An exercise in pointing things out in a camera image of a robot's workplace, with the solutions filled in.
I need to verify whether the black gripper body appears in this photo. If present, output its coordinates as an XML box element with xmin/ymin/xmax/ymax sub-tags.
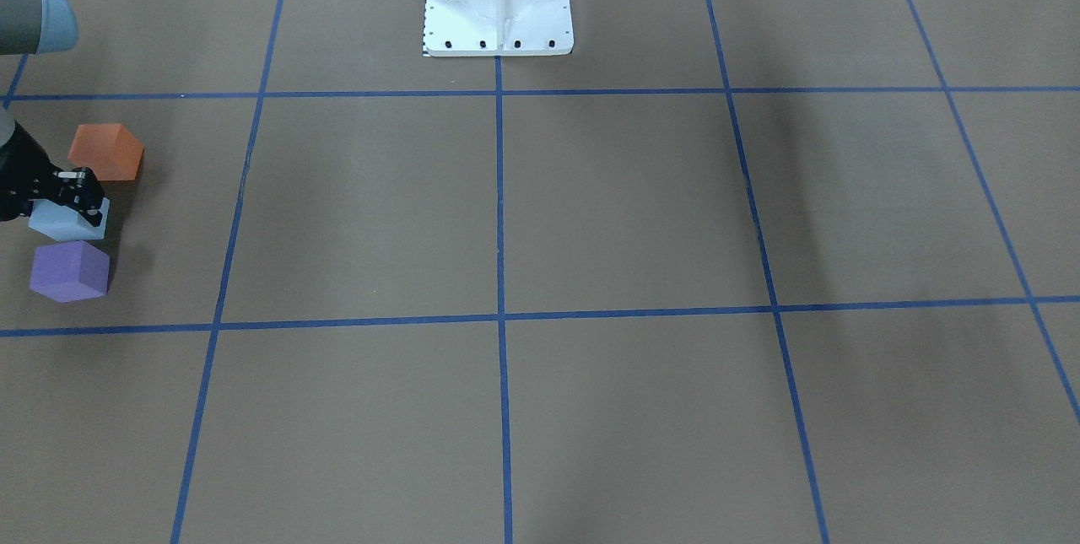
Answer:
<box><xmin>1</xmin><ymin>122</ymin><xmax>59</xmax><ymax>222</ymax></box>

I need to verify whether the light blue foam block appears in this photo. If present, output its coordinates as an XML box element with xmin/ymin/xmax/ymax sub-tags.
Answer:
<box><xmin>28</xmin><ymin>198</ymin><xmax>111</xmax><ymax>243</ymax></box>

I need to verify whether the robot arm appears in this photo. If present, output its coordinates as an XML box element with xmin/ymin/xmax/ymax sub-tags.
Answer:
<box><xmin>1</xmin><ymin>0</ymin><xmax>105</xmax><ymax>228</ymax></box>

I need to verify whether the orange foam block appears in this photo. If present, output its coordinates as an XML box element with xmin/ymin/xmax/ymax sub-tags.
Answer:
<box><xmin>67</xmin><ymin>124</ymin><xmax>145</xmax><ymax>181</ymax></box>

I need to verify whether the purple foam block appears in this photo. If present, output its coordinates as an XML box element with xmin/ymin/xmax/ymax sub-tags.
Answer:
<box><xmin>30</xmin><ymin>241</ymin><xmax>111</xmax><ymax>303</ymax></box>

